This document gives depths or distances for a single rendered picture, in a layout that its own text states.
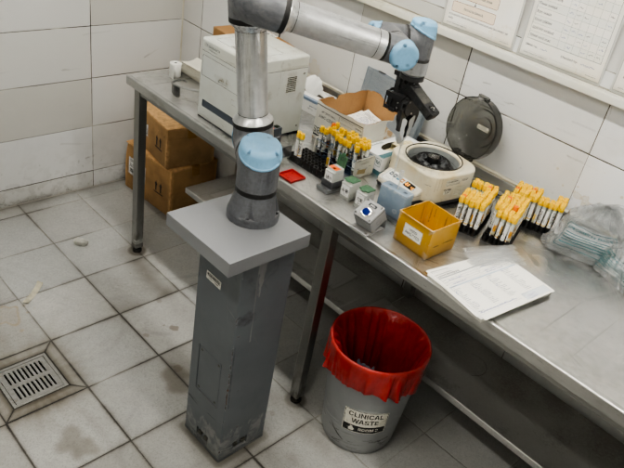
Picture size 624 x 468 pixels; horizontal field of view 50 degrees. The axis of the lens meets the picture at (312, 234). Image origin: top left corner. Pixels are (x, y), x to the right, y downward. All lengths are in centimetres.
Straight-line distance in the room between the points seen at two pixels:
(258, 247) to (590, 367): 89
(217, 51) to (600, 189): 136
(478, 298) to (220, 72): 120
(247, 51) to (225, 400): 108
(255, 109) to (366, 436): 122
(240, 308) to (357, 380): 51
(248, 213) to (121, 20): 190
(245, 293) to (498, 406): 105
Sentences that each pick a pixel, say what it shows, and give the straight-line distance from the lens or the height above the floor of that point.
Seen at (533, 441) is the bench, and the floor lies 27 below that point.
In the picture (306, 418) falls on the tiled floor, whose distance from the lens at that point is 260.
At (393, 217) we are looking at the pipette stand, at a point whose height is 89.
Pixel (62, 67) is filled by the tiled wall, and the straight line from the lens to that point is 348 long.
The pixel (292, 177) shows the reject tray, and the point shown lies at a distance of 222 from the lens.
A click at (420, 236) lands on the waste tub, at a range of 194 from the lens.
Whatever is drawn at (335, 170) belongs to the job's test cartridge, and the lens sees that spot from 216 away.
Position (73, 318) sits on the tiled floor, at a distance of 294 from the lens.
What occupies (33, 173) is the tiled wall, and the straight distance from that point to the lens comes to 364.
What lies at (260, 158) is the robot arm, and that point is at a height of 113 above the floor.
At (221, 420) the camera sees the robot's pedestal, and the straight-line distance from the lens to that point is 227.
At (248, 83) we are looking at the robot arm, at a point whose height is 127.
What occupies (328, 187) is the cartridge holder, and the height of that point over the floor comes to 89.
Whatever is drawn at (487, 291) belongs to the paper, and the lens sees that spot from 189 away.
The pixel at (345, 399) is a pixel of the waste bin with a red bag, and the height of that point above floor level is 25.
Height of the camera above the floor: 192
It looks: 32 degrees down
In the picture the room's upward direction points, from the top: 11 degrees clockwise
